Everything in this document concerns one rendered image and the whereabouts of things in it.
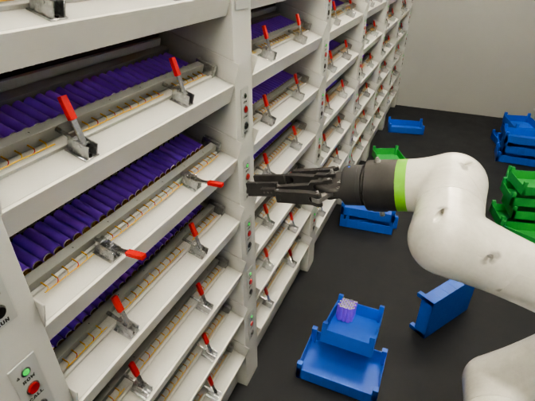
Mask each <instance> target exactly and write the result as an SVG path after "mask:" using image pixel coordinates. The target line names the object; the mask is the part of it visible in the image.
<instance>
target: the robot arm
mask: <svg viewBox="0 0 535 401"><path fill-rule="evenodd" d="M253 178H254V181H248V182H247V183H246V187H247V190H248V195H249V196H250V197H275V198H276V202H278V203H288V204H308V205H313V206H315V207H318V208H320V207H322V206H323V203H322V202H323V201H324V200H326V199H327V200H333V199H338V198H339V199H341V200H342V201H343V203H344V204H345V205H359V206H365V208H366V209H367V210H368V211H373V212H379V213H380V216H385V212H388V211H392V212H414V213H413V216H412V220H411V223H410V225H409V228H408V248H409V250H410V252H411V254H412V257H413V258H414V260H415V261H417V263H418V264H419V265H420V266H422V268H424V269H425V270H426V271H429V272H431V273H433V274H437V275H439V276H442V277H444V278H449V279H452V280H455V281H457V282H461V283H463V284H466V285H468V286H472V287H474V288H477V289H480V290H483V291H486V292H488V293H490V294H493V295H496V296H498V297H500V298H503V299H505V300H507V301H509V302H512V303H515V304H517V305H519V306H521V307H524V308H526V309H528V310H530V311H533V312H534V313H535V243H533V242H530V241H528V240H527V239H524V238H523V237H521V236H519V235H517V234H515V233H513V232H511V231H509V230H507V229H505V228H504V227H502V226H500V225H498V224H496V223H495V222H493V221H491V220H489V219H487V218H486V216H485V213H486V198H487V193H488V188H489V181H488V177H487V174H486V171H485V170H484V168H483V167H482V165H481V164H480V163H479V162H478V161H477V160H475V159H474V158H472V157H471V156H469V155H466V154H461V153H455V152H451V153H445V154H439V155H435V156H431V157H426V158H413V159H383V160H380V158H379V157H376V159H375V160H368V161H367V162H366V163H365V165H346V166H345V167H344V168H343V170H342V171H341V172H339V166H338V165H335V166H331V167H323V168H309V169H293V170H292V171H291V173H286V174H255V175H254V176H253ZM462 386H463V401H535V334H533V335H532V336H529V337H527V338H525V339H523V340H520V341H518V342H515V343H513V344H511V345H508V346H506V347H504V348H500V349H497V350H495V351H493V352H488V353H486V354H483V355H481V356H477V357H475V358H474V359H472V360H471V361H469V362H468V364H467V365H466V367H465V368H464V370H463V375H462Z"/></svg>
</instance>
